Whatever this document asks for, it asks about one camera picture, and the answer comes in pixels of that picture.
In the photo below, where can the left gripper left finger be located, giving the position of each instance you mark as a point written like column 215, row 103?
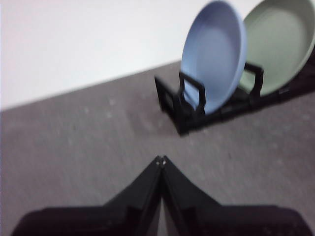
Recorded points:
column 110, row 221

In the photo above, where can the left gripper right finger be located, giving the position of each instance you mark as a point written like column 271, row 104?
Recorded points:
column 221, row 221

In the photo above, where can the round blue plate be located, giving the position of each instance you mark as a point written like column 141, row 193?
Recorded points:
column 211, row 49

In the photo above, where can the round green plate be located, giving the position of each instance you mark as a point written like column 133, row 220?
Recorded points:
column 278, row 44

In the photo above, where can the black plastic plate rack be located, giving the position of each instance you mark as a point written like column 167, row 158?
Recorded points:
column 187, row 123

